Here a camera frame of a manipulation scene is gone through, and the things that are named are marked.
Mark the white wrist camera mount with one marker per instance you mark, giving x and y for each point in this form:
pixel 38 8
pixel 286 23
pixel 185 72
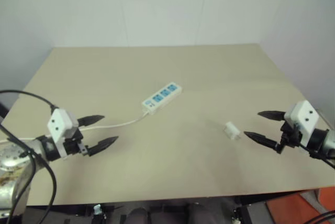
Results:
pixel 59 124
pixel 303 116

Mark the dark rounded shape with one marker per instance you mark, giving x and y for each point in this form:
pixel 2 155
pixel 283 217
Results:
pixel 138 216

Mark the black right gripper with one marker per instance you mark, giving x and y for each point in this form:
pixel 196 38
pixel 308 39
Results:
pixel 289 137

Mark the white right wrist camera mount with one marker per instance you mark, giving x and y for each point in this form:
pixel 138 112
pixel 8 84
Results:
pixel 303 116

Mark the white plug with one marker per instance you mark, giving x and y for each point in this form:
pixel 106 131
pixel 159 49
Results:
pixel 231 129

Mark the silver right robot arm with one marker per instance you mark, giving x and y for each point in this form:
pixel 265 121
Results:
pixel 325 143

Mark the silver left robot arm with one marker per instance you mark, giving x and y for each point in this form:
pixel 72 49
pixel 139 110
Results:
pixel 15 166

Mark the black table frame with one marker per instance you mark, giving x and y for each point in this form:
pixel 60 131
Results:
pixel 167 203

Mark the white power strip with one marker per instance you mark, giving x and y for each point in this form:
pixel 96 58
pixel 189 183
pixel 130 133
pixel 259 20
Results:
pixel 161 95

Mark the orange floor mat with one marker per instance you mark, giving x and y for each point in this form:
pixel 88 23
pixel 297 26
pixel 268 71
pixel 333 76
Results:
pixel 298 205

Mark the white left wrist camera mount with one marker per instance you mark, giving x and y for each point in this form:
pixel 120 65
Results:
pixel 59 124

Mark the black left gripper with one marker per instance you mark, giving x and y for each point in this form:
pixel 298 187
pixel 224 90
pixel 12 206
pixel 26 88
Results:
pixel 74 145

